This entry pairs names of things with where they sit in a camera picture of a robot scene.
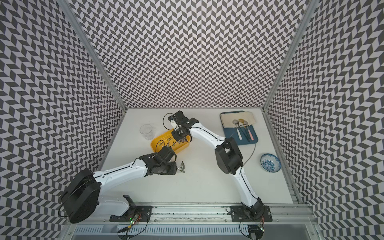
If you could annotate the clear plastic cup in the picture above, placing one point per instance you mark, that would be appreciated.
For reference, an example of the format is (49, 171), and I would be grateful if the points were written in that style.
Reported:
(147, 131)

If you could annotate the beige folded cloth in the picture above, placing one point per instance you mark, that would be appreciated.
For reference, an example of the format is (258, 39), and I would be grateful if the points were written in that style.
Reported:
(227, 118)

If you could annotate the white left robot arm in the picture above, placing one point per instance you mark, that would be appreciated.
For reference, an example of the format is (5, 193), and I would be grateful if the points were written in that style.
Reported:
(86, 195)

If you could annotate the aluminium corner post right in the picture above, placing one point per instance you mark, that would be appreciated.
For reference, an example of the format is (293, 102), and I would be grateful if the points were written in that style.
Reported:
(309, 12)

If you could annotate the aluminium corner post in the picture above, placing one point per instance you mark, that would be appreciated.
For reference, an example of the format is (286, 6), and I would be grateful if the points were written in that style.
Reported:
(309, 12)
(67, 10)

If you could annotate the teal plastic tray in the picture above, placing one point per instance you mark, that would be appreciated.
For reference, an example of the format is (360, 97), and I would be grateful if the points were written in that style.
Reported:
(232, 132)

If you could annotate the white handled spoon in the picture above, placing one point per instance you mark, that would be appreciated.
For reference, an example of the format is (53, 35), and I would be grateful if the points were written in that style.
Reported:
(236, 123)

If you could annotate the gold spoon green handle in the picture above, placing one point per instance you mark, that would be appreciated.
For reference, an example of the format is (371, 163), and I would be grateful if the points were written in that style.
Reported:
(242, 121)

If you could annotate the aluminium corner post left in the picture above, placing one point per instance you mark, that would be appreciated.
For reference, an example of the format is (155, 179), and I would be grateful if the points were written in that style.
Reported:
(67, 10)

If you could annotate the blue patterned bowl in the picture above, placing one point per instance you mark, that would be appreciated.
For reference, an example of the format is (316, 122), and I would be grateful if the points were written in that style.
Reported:
(270, 163)

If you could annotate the pink handled spoon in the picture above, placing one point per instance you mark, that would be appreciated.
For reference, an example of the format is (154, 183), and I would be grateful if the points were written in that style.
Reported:
(249, 131)

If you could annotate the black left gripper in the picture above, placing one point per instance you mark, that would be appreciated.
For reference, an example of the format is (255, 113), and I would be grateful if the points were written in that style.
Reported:
(173, 169)

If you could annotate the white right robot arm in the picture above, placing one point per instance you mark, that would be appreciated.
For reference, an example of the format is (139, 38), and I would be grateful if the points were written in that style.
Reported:
(228, 156)

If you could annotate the yellow plastic storage box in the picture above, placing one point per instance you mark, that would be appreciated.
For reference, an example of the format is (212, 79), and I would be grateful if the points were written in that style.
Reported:
(166, 140)

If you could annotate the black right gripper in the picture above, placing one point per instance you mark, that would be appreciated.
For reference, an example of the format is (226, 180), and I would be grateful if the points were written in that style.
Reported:
(176, 136)

